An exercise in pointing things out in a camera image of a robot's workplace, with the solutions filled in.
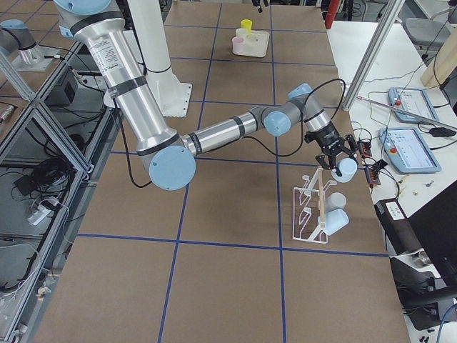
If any white plastic tray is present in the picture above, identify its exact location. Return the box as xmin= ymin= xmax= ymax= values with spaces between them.
xmin=238 ymin=31 xmax=270 ymax=58

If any black power supply box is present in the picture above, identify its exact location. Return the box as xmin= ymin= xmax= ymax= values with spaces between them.
xmin=374 ymin=198 xmax=423 ymax=256

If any white wire cup rack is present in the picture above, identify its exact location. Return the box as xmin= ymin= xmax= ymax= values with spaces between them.
xmin=291 ymin=166 xmax=337 ymax=244

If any blue teach pendant near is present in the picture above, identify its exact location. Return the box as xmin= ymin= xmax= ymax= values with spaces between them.
xmin=378 ymin=127 xmax=441 ymax=174

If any brown paper table mat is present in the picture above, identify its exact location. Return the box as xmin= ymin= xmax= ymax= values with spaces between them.
xmin=35 ymin=2 xmax=409 ymax=342

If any blue teach pendant far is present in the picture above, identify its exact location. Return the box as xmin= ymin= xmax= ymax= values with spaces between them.
xmin=388 ymin=87 xmax=440 ymax=121

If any metal rod with stand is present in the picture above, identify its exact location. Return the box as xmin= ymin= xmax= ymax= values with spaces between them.
xmin=356 ymin=95 xmax=457 ymax=132

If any pale green plastic cup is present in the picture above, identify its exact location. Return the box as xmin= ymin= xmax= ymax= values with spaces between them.
xmin=236 ymin=28 xmax=248 ymax=40

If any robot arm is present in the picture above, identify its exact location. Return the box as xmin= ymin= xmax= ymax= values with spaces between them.
xmin=56 ymin=1 xmax=357 ymax=191

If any yellow plastic cup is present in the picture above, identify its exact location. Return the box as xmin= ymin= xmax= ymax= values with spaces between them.
xmin=240 ymin=19 xmax=253 ymax=35

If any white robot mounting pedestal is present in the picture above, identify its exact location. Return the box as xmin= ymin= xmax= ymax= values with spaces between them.
xmin=124 ymin=0 xmax=192 ymax=117

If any light blue plastic cup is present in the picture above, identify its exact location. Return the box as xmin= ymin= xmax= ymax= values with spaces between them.
xmin=323 ymin=209 xmax=349 ymax=236

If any grey translucent plastic cup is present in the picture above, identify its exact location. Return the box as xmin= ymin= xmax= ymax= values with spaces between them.
xmin=324 ymin=192 xmax=347 ymax=213

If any grey office chair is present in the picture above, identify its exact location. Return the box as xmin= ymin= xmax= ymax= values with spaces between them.
xmin=403 ymin=18 xmax=451 ymax=60

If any aluminium frame post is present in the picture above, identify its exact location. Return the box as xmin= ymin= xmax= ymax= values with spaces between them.
xmin=342 ymin=0 xmax=405 ymax=111

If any black computer monitor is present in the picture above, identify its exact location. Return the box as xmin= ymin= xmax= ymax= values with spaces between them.
xmin=391 ymin=183 xmax=456 ymax=330

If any pink plastic cup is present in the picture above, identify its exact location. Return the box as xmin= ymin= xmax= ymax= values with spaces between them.
xmin=231 ymin=36 xmax=244 ymax=55

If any blue teach pendant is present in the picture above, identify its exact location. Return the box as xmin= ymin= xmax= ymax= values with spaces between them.
xmin=378 ymin=127 xmax=441 ymax=174
xmin=388 ymin=87 xmax=440 ymax=121

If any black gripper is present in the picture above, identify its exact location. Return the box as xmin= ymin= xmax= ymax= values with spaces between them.
xmin=305 ymin=123 xmax=358 ymax=172

